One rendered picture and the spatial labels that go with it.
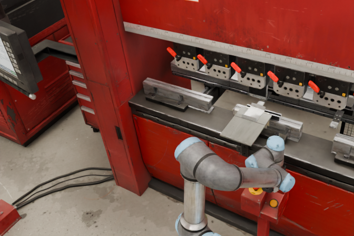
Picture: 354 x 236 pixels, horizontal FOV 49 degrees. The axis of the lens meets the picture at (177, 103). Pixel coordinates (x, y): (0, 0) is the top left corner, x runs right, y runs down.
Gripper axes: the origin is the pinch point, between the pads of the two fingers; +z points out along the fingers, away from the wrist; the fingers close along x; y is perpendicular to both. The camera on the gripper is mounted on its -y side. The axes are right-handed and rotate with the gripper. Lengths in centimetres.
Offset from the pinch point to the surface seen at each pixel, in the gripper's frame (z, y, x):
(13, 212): 70, -53, 182
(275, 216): 12.9, -4.9, -3.3
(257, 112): -13.4, 35.7, 22.9
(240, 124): -14.3, 23.2, 27.5
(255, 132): -14.5, 20.8, 18.0
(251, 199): 5.9, -5.4, 9.2
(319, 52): -59, 39, -6
